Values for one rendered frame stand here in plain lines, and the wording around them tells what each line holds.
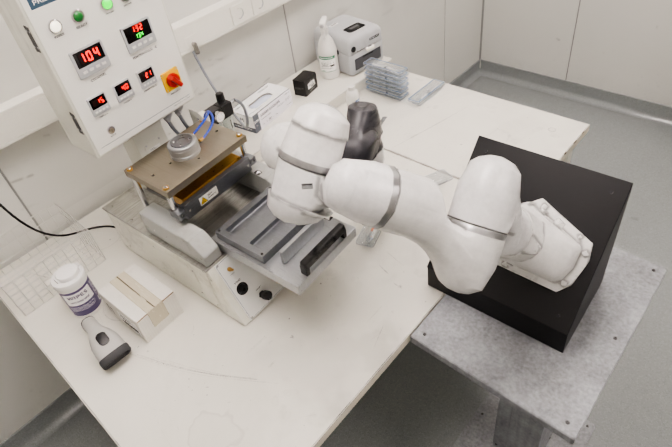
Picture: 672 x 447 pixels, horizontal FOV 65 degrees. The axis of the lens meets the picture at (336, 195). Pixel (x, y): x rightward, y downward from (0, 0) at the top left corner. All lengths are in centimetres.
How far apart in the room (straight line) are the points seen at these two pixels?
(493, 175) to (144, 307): 94
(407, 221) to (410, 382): 134
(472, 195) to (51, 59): 94
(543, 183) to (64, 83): 112
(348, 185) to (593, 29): 277
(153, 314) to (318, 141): 77
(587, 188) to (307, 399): 79
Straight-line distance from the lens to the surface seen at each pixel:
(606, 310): 147
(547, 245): 120
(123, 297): 152
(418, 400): 211
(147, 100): 149
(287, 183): 89
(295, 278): 121
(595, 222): 129
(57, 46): 135
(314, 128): 87
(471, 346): 134
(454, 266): 94
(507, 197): 95
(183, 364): 143
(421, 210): 87
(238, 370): 137
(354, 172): 83
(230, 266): 138
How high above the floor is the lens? 187
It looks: 41 degrees down
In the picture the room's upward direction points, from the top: 9 degrees counter-clockwise
